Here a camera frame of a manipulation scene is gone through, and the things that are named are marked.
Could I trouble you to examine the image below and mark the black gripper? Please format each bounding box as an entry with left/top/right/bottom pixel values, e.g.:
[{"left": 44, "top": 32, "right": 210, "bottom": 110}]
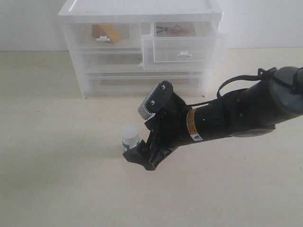
[{"left": 123, "top": 80, "right": 192, "bottom": 171}]

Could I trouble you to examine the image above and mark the white pill bottle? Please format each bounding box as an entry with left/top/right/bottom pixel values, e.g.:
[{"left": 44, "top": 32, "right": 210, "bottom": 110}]
[{"left": 122, "top": 125, "right": 140, "bottom": 152}]

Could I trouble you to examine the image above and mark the yellow cheese wedge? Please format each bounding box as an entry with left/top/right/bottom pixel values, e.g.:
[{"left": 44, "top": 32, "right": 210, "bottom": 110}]
[{"left": 92, "top": 24, "right": 122, "bottom": 44}]

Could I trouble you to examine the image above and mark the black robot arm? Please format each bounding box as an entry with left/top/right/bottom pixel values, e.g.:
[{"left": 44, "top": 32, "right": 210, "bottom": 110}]
[{"left": 123, "top": 67, "right": 303, "bottom": 171}]

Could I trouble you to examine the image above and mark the bottom wide clear drawer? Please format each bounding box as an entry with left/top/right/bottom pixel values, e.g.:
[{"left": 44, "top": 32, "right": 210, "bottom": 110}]
[{"left": 82, "top": 75, "right": 204, "bottom": 96}]

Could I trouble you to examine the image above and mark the wide clear drawer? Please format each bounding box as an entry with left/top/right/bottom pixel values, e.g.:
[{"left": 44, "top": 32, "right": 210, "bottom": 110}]
[
  {"left": 82, "top": 75, "right": 204, "bottom": 96},
  {"left": 73, "top": 52, "right": 206, "bottom": 73}
]

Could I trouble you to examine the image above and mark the white plastic drawer cabinet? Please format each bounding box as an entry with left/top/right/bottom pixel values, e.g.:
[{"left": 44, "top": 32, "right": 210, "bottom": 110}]
[{"left": 58, "top": 0, "right": 223, "bottom": 98}]

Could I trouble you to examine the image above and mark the middle wide clear drawer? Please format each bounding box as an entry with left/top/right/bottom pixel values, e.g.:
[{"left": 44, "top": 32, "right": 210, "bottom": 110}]
[{"left": 73, "top": 52, "right": 206, "bottom": 73}]

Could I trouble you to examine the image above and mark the object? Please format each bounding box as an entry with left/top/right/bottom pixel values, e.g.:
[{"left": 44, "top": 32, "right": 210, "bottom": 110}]
[{"left": 156, "top": 25, "right": 187, "bottom": 36}]

